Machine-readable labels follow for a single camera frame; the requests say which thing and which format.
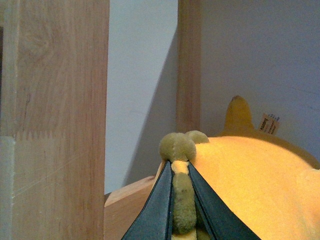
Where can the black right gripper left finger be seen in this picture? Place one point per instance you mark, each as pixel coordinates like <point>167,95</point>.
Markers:
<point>155,221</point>

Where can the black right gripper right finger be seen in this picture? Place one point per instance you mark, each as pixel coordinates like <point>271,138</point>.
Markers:
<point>220,222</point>

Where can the orange plush dinosaur toy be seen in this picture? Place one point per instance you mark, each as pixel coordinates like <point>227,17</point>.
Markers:
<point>271,185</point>

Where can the wooden shelf unit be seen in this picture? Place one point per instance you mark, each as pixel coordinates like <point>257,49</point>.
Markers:
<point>53,119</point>

